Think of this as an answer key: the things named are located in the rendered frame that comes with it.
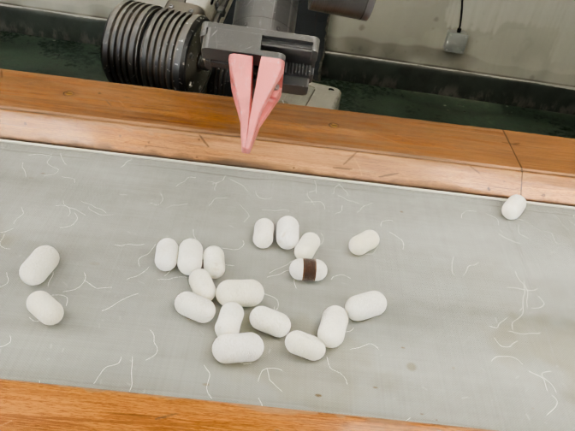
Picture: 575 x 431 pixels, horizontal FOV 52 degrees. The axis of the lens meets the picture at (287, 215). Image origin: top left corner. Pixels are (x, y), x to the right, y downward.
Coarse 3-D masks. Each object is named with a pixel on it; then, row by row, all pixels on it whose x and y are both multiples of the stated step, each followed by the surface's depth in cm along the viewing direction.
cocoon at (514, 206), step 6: (510, 198) 60; (516, 198) 60; (522, 198) 60; (504, 204) 60; (510, 204) 59; (516, 204) 59; (522, 204) 60; (504, 210) 60; (510, 210) 59; (516, 210) 59; (522, 210) 60; (510, 216) 59; (516, 216) 59
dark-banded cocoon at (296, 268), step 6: (300, 258) 50; (294, 264) 49; (300, 264) 49; (318, 264) 49; (324, 264) 49; (294, 270) 49; (300, 270) 49; (318, 270) 49; (324, 270) 49; (294, 276) 49; (300, 276) 49; (318, 276) 49; (324, 276) 49
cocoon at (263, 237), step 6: (258, 222) 53; (264, 222) 53; (270, 222) 53; (258, 228) 52; (264, 228) 52; (270, 228) 52; (258, 234) 52; (264, 234) 51; (270, 234) 52; (258, 240) 51; (264, 240) 51; (270, 240) 52; (258, 246) 52; (264, 246) 52
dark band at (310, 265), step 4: (304, 260) 49; (308, 260) 49; (312, 260) 49; (316, 260) 49; (304, 264) 49; (308, 264) 49; (312, 264) 49; (316, 264) 49; (304, 268) 49; (308, 268) 49; (312, 268) 49; (316, 268) 49; (304, 272) 49; (308, 272) 49; (312, 272) 49; (316, 272) 49; (304, 276) 49; (308, 276) 49; (312, 276) 49; (308, 280) 49; (312, 280) 49
